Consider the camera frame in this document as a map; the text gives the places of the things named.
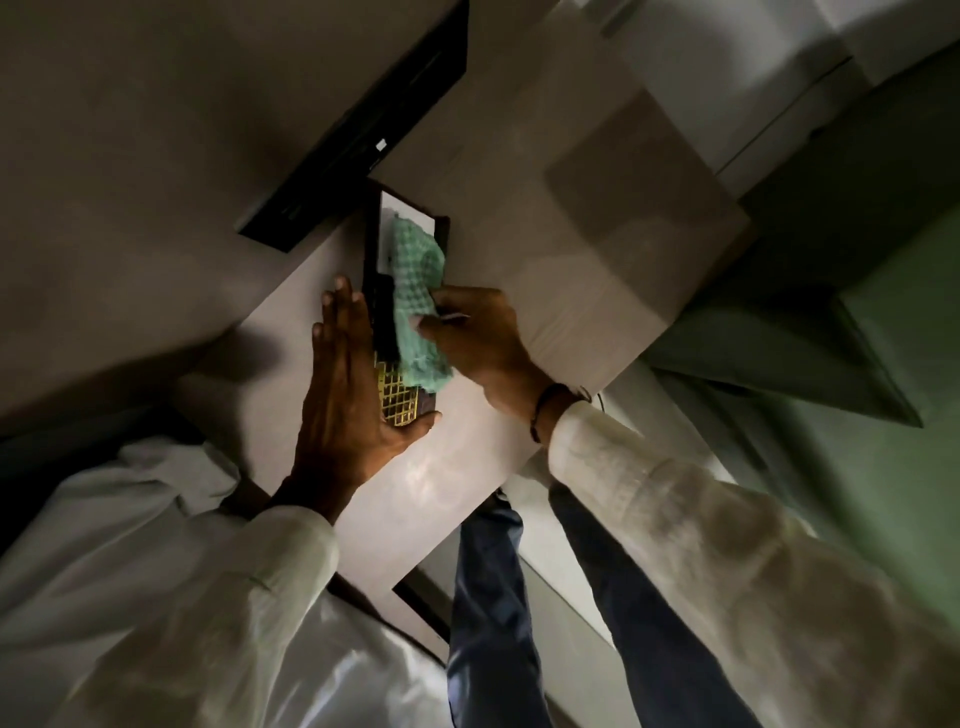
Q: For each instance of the person's right hand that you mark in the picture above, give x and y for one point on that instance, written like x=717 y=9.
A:
x=487 y=345

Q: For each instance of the black wrist band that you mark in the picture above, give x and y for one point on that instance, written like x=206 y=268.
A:
x=546 y=409

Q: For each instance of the person's left middle finger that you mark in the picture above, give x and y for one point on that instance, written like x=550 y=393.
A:
x=343 y=319

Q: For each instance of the green textured cleaning cloth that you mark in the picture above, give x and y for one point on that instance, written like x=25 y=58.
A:
x=416 y=262

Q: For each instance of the white cabinet block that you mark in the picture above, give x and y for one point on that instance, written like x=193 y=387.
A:
x=600 y=225

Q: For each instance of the person's left thumb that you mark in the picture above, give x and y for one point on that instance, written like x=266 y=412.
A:
x=418 y=429

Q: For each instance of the person's left hand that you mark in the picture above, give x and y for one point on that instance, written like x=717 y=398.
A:
x=341 y=420

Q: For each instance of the person's white shirt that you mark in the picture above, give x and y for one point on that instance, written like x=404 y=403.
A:
x=90 y=510

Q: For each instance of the person's left little finger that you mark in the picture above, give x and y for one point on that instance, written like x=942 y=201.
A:
x=316 y=349

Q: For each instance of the person's right thumb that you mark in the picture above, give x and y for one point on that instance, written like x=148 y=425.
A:
x=439 y=334

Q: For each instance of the person's right forearm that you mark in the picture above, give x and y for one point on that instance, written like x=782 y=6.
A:
x=712 y=562

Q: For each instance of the person's left forearm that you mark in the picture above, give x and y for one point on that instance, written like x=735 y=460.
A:
x=225 y=600

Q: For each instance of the long black panel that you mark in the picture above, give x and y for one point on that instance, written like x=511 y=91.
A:
x=352 y=142

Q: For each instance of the person's blue jeans leg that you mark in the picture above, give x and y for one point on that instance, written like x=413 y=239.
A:
x=645 y=637
x=491 y=622

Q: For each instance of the green padded furniture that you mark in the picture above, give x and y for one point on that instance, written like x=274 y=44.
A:
x=840 y=352

